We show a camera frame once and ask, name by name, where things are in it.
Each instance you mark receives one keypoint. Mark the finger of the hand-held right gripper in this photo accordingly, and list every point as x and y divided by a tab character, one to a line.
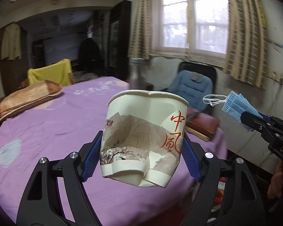
252	121
277	122

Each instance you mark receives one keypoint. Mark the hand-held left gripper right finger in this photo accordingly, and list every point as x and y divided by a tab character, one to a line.
191	160

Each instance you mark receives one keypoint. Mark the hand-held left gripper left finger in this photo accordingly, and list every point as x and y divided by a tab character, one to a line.
92	157

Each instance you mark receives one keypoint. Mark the blue face mask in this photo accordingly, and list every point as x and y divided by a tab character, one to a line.
235	108

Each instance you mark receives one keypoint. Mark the printed paper cup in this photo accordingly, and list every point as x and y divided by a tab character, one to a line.
136	134

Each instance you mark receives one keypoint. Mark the person's right hand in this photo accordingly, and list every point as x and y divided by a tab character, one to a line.
277	183

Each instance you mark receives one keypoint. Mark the brown box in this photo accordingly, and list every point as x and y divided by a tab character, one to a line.
202	124

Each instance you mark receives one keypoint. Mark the purple printed bedsheet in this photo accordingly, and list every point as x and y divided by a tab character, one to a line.
49	134

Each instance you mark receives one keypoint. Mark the blue chair cushion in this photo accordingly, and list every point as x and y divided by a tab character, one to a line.
188	89

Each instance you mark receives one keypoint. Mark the black office chair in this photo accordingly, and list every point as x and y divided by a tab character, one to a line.
202	68

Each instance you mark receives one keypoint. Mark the checkered beige curtain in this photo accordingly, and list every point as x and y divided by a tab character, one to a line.
245	40
141	23

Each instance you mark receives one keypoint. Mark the brown patterned pillow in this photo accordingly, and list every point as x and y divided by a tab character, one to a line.
26	96

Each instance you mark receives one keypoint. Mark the patterned steel thermos bottle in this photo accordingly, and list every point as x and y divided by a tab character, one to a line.
135	75

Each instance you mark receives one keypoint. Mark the yellow towel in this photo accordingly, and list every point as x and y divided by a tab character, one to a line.
49	73

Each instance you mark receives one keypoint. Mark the black hanging jacket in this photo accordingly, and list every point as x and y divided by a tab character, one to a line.
89	56

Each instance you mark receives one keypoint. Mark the window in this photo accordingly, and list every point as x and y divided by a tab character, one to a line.
202	28

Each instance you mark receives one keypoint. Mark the pale hanging screen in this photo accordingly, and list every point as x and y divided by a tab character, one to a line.
61	48

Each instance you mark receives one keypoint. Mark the dark wooden cabinet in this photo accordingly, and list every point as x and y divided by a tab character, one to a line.
122	40

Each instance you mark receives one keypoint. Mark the brown wooden wardrobe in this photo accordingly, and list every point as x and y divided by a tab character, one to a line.
24	49

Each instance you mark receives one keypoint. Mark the beige hanging shirt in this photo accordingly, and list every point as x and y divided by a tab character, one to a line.
10	42

